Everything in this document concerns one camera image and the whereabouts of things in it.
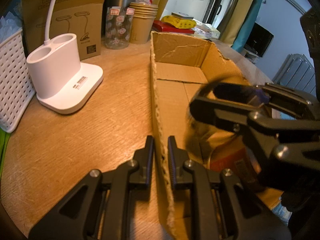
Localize red tin can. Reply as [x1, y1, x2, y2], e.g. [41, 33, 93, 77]
[208, 137, 257, 183]

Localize cardboard box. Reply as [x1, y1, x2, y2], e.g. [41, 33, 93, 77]
[150, 32, 270, 239]

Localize grey radiator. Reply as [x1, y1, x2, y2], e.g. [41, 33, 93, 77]
[272, 54, 316, 96]

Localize white tv stand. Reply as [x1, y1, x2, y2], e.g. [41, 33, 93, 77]
[241, 49, 260, 64]

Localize black television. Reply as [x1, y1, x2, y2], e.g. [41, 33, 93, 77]
[244, 23, 274, 57]

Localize teal curtain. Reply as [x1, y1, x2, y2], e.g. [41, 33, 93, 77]
[232, 0, 263, 53]

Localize yellow curtain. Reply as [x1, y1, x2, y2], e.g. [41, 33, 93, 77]
[217, 0, 253, 47]

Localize yellow packet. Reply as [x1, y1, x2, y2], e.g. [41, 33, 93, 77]
[161, 15, 196, 29]

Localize red flat box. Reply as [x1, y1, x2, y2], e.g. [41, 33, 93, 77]
[152, 20, 194, 35]

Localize white desk lamp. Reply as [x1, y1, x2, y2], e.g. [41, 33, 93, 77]
[27, 0, 103, 114]

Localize stack of paper cups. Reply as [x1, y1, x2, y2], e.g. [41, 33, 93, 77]
[129, 2, 158, 44]

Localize white woven plastic basket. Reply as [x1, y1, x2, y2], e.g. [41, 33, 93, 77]
[0, 29, 35, 133]

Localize floral glass jar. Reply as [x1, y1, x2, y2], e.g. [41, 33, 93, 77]
[105, 6, 135, 49]

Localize brown lamp packaging box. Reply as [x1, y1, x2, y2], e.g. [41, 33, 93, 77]
[22, 0, 104, 60]

